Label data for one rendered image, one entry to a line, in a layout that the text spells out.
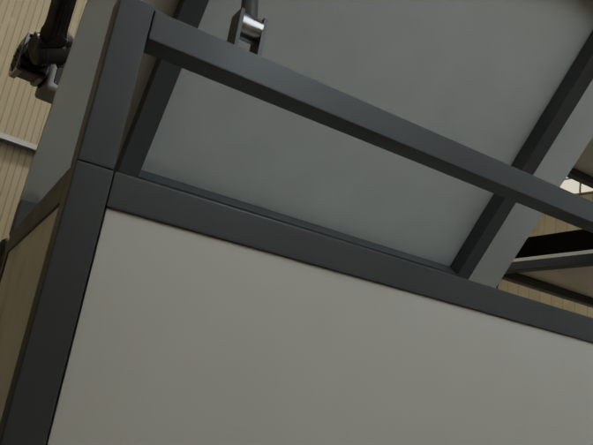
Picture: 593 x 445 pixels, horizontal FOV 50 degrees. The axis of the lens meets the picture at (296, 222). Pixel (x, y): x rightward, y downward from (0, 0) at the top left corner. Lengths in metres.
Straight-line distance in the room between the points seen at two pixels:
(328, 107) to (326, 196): 0.58
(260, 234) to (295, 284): 0.08
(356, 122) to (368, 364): 0.31
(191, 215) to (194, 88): 0.55
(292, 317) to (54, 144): 0.65
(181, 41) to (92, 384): 0.39
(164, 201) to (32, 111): 7.17
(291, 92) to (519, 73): 0.80
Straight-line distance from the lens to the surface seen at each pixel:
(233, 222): 0.73
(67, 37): 1.99
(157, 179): 1.25
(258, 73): 0.80
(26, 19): 8.18
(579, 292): 2.16
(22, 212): 1.27
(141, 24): 0.76
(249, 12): 0.84
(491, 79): 1.48
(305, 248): 0.77
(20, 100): 7.86
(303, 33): 1.26
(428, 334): 0.88
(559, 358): 1.08
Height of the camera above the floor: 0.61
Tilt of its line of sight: 15 degrees up
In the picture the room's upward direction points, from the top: 10 degrees clockwise
